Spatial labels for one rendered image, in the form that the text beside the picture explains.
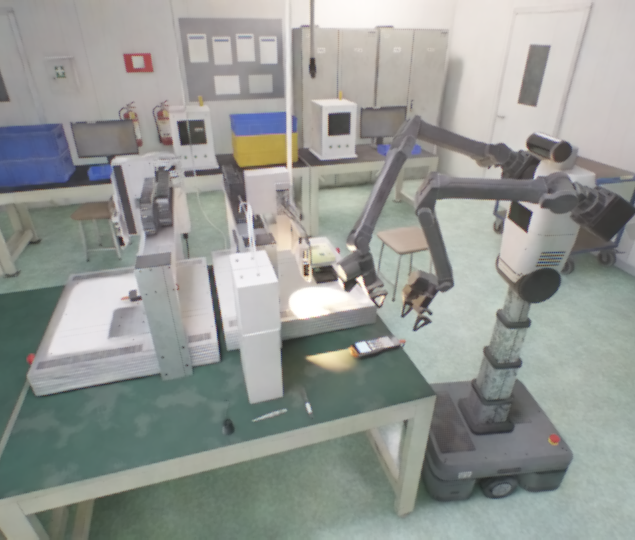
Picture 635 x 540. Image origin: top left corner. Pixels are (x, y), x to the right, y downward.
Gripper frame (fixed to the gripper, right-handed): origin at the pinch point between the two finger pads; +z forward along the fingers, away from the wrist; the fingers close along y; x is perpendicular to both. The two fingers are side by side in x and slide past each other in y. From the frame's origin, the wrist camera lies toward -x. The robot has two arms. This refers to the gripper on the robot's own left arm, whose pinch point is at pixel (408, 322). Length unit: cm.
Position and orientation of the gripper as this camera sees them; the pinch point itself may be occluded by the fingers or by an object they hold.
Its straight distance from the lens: 171.2
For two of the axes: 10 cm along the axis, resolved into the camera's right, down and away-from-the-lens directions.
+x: 8.2, 3.0, 4.8
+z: -4.7, 8.3, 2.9
